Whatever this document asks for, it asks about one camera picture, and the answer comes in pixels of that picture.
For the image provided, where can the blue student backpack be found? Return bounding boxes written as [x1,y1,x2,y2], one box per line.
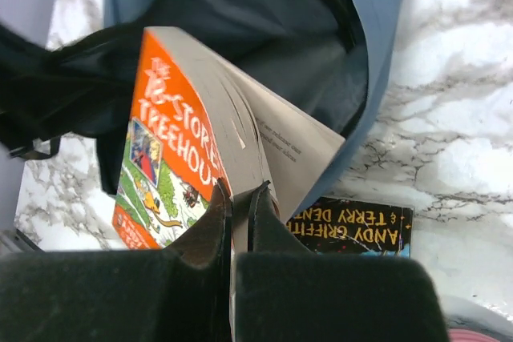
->
[1,0,402,208]

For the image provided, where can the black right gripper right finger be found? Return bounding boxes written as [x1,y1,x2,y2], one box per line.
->
[234,183,449,341]

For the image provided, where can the pink pencil case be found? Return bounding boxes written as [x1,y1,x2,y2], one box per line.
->
[448,328,512,342]

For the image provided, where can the black storey treehouse book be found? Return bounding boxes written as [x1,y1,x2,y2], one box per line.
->
[286,197,414,258]

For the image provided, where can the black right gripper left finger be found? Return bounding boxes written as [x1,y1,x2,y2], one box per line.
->
[1,183,232,341]

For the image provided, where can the orange storey treehouse book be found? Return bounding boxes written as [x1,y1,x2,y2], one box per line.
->
[112,26,344,249]

